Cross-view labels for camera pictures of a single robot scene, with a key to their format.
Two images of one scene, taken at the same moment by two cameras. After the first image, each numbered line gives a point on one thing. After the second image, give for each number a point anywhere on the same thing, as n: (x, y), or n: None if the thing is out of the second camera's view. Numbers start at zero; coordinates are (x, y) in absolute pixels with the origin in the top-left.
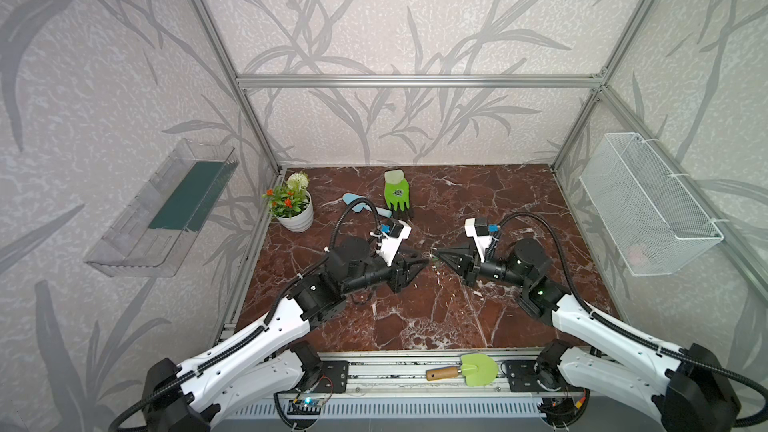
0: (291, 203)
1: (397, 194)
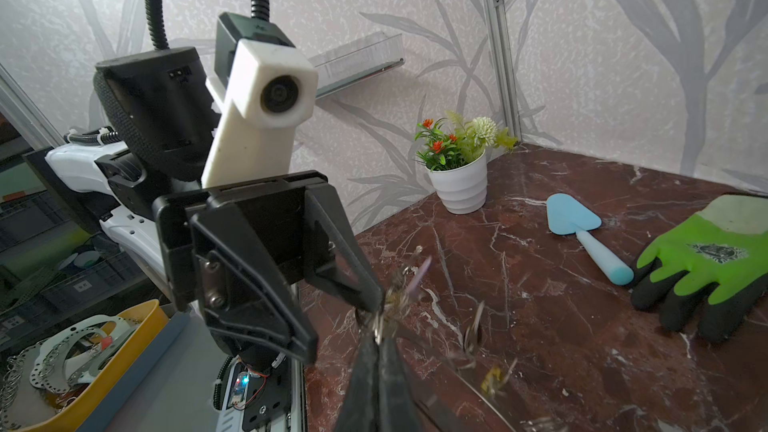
0: (463, 190)
1: (716, 264)
